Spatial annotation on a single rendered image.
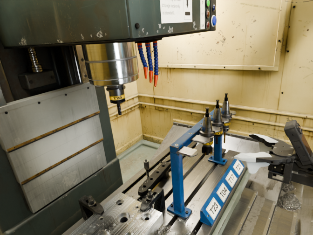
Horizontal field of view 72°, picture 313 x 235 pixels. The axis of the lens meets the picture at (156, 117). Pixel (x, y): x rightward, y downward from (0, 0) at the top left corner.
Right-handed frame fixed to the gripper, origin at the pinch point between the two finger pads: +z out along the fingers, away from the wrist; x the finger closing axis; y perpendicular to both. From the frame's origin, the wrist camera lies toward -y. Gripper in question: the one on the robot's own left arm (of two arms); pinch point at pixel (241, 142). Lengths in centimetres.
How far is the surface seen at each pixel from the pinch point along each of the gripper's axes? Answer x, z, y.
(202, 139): 10.8, 18.0, 8.4
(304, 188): 76, -19, 64
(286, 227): 34, -14, 59
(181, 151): -0.9, 20.6, 8.4
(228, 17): 87, 36, -37
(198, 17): 5.1, 16.4, -35.9
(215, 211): 5.5, 9.8, 37.3
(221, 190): 16.7, 11.5, 35.6
